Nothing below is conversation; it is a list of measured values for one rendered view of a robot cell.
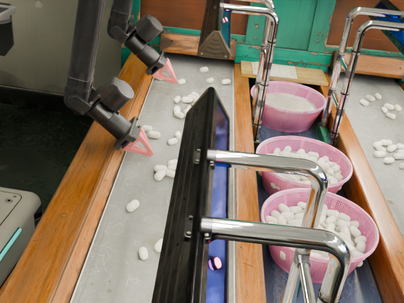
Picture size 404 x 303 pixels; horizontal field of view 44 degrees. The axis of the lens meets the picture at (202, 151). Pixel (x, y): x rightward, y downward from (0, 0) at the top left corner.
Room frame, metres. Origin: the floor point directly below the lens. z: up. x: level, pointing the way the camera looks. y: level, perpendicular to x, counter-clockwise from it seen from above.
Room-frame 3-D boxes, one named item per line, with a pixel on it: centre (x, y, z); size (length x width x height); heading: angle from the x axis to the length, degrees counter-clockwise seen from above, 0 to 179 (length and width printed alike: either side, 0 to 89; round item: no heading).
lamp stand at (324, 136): (1.48, -0.48, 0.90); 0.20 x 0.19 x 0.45; 0
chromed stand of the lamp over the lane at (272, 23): (1.48, -0.08, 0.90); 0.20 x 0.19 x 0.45; 0
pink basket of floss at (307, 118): (1.65, -0.28, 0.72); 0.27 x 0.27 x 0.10
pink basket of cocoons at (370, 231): (0.93, -0.28, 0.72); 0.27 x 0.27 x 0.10
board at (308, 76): (1.87, -0.28, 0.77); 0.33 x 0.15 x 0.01; 90
